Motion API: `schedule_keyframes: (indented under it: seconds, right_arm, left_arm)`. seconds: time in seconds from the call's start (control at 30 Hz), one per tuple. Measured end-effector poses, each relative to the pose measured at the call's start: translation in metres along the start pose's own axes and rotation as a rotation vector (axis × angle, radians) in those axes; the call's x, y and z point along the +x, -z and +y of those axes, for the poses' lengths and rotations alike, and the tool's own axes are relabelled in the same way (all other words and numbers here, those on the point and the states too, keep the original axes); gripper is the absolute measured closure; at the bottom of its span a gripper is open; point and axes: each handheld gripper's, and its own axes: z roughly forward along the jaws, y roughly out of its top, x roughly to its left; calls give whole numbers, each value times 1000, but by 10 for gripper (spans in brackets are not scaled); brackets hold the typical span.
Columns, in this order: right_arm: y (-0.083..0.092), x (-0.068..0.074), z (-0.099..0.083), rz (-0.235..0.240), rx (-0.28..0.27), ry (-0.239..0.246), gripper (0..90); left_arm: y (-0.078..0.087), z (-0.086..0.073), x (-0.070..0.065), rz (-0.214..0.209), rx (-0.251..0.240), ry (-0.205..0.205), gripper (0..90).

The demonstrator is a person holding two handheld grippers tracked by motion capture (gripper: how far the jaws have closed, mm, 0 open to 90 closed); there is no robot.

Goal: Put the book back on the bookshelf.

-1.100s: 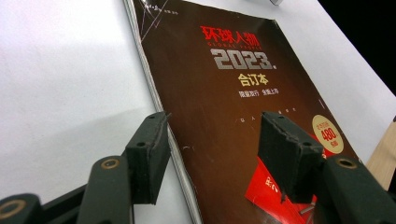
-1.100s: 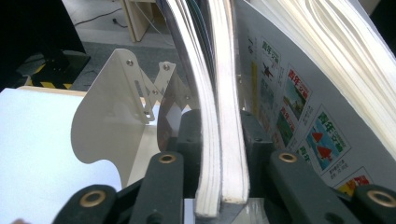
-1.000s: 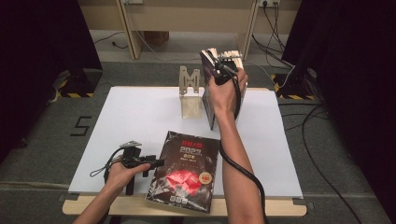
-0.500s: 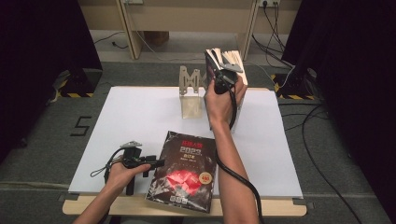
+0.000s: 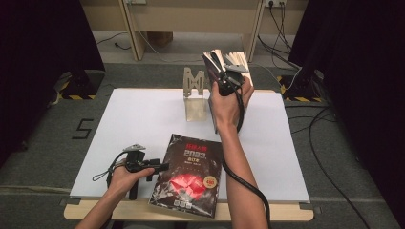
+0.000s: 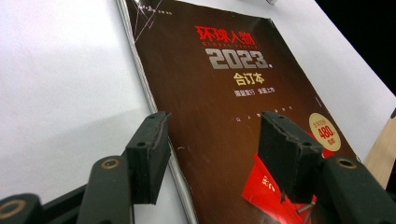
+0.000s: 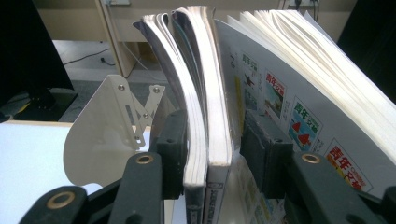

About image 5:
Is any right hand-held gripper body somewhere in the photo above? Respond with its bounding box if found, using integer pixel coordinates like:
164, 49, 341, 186
219, 63, 250, 96

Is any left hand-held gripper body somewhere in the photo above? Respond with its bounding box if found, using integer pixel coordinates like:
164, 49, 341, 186
123, 143, 150, 200

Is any black and red magazine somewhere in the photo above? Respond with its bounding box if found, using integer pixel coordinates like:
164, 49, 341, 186
148, 133, 223, 219

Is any beige expandable book rack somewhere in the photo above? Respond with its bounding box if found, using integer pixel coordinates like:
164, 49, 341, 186
182, 67, 211, 122

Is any person's right hand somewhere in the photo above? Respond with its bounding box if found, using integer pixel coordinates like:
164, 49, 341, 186
210, 77, 255, 134

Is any person's left hand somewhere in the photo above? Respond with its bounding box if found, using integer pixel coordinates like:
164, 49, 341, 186
108, 161, 156, 198

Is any white board mat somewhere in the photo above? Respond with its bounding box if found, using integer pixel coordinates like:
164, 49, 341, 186
70, 88, 310, 204

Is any beige wooden desk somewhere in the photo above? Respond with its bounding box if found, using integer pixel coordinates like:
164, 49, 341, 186
117, 0, 266, 64

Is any stand base with striped tape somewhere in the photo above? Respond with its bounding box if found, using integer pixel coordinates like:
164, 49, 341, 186
58, 69, 106, 101
276, 68, 323, 103

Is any brown box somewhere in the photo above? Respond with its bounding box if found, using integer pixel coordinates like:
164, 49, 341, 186
147, 31, 175, 48

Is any grey tape piece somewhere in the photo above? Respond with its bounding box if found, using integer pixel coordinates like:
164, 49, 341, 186
298, 202, 323, 215
58, 197, 81, 207

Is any black curtain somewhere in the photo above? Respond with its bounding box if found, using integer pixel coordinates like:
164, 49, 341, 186
288, 0, 405, 228
0, 0, 106, 166

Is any light wooden table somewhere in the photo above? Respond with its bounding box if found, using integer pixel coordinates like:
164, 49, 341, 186
63, 88, 314, 222

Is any left hand-held gripper black cable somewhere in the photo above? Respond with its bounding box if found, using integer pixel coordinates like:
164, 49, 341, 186
92, 152, 128, 189

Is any hand-held gripper black cable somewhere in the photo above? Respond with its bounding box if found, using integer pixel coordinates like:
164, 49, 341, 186
92, 152, 128, 189
221, 84, 271, 229

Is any right hand-held gripper black cable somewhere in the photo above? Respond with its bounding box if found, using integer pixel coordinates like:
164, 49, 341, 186
221, 84, 271, 229

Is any bundle of black cables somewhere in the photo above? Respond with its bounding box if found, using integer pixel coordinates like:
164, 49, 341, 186
257, 1, 302, 71

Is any long white floor cable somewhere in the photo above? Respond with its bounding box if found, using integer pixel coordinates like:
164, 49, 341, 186
138, 31, 281, 84

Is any long curved black cable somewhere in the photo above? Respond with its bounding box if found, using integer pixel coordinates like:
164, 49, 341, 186
285, 104, 372, 229

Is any thin black floor cable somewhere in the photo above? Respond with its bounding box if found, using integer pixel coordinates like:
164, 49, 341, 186
95, 31, 132, 52

